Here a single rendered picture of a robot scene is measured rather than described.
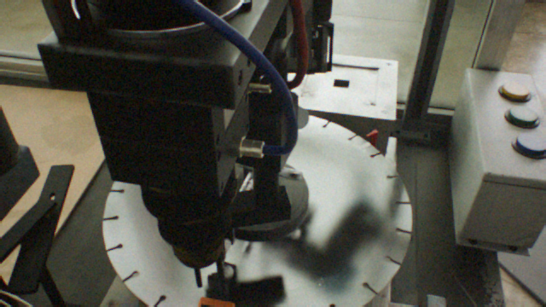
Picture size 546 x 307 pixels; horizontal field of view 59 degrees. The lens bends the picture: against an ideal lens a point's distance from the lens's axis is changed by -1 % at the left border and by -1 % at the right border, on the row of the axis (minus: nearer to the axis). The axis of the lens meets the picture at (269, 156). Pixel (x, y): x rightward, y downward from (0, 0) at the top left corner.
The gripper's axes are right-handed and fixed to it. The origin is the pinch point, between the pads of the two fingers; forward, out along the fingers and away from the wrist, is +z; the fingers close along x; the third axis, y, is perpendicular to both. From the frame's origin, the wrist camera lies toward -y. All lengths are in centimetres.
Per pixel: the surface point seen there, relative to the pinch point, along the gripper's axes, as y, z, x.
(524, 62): 36, -23, 254
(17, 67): -74, -9, 28
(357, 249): 12.6, 8.6, -2.4
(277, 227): 4.9, 7.0, -4.6
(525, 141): 28.0, -0.4, 28.1
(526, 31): 37, -43, 291
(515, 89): 26.4, -7.6, 39.9
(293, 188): 4.6, 3.9, 0.3
